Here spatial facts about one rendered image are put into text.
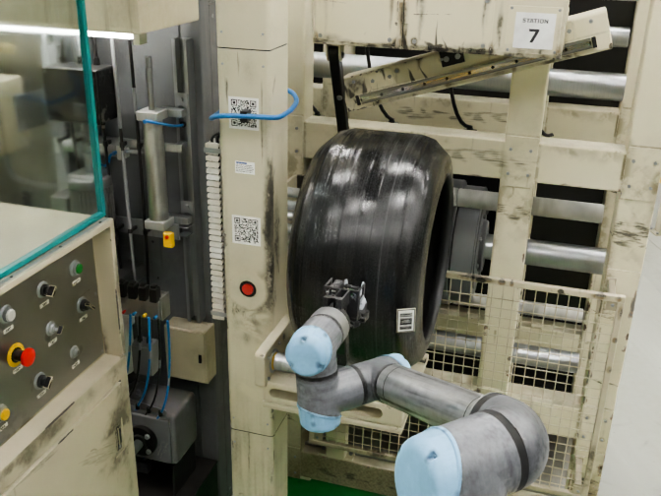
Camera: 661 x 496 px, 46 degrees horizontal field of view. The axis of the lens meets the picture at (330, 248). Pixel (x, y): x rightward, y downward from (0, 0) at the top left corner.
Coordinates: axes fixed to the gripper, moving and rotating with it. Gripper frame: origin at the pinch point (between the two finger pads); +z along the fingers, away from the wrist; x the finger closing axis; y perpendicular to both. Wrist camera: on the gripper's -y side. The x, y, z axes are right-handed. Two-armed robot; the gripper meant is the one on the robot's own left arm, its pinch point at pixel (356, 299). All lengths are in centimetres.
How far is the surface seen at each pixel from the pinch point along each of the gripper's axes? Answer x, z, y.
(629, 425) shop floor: -83, 166, -101
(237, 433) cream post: 37, 28, -56
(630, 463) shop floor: -82, 140, -103
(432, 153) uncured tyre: -9.2, 24.1, 28.5
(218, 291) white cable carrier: 42, 24, -14
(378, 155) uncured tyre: 1.5, 16.6, 27.8
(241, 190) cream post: 35.1, 20.2, 15.1
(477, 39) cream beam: -14, 42, 53
